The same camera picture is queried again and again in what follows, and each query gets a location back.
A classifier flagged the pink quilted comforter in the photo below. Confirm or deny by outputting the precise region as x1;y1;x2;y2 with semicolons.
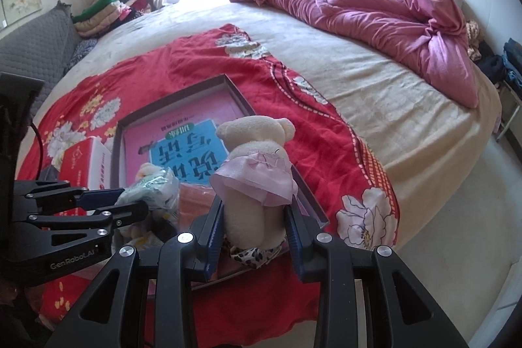
230;0;479;109

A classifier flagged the plush bear purple dress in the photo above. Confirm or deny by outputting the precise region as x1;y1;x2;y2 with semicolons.
134;162;163;182

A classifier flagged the green white tissue pack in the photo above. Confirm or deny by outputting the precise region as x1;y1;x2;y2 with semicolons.
115;167;180;225

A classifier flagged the red tissue box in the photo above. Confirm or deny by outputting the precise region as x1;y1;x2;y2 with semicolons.
58;137;112;190

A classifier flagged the pink cloth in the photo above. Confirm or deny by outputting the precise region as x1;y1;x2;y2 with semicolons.
177;183;215;232

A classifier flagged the red floral blanket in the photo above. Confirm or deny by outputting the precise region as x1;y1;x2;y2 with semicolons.
19;24;399;347

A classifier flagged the grey quilted headboard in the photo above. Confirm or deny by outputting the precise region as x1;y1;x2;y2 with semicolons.
1;2;81;116

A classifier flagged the blue clothes pile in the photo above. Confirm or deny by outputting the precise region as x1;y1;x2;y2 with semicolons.
477;38;522;97

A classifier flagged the plush bear pink dress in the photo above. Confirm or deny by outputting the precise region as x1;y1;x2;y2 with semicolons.
210;116;298;250

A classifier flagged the leopard print scrunchie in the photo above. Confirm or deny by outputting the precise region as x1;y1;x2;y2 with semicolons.
226;244;283;269

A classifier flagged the stack of folded clothes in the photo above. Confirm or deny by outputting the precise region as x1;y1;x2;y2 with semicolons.
72;0;154;39

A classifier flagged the dark patterned pillow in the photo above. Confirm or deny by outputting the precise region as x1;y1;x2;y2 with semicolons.
64;39;97;74

